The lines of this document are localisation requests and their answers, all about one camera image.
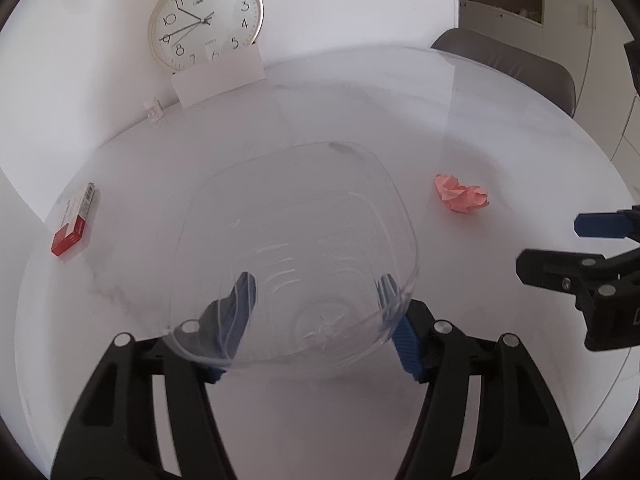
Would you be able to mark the small clear plastic clip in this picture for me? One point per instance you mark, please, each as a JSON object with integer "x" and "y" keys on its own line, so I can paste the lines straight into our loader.
{"x": 153, "y": 108}

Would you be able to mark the round white wall clock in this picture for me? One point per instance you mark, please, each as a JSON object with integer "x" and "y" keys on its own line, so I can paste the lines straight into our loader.
{"x": 205, "y": 20}

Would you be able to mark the pink paper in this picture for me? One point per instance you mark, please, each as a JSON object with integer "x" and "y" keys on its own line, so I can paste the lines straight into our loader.
{"x": 460, "y": 192}

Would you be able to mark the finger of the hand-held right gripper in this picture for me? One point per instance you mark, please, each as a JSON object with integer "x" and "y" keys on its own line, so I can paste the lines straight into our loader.
{"x": 550, "y": 267}
{"x": 600, "y": 225}

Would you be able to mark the dark grey chair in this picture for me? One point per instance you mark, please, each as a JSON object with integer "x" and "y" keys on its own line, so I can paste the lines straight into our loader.
{"x": 505, "y": 67}

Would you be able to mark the wall switch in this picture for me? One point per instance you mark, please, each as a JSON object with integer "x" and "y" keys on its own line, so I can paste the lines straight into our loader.
{"x": 591, "y": 12}

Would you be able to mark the white paper card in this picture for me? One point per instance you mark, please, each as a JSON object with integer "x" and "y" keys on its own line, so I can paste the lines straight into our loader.
{"x": 220, "y": 76}

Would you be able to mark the black object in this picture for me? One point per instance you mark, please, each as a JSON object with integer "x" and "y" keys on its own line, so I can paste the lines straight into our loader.
{"x": 634, "y": 62}

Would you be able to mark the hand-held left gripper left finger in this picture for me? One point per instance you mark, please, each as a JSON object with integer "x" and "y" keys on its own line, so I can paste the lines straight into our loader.
{"x": 187, "y": 390}

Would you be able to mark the red cardboard box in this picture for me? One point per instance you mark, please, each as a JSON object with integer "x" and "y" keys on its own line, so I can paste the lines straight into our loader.
{"x": 75, "y": 225}

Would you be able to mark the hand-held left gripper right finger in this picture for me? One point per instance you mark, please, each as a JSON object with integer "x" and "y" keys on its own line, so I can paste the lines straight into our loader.
{"x": 407, "y": 347}

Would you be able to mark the clear plastic bowl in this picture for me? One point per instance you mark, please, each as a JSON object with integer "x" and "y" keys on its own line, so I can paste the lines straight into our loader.
{"x": 300, "y": 240}

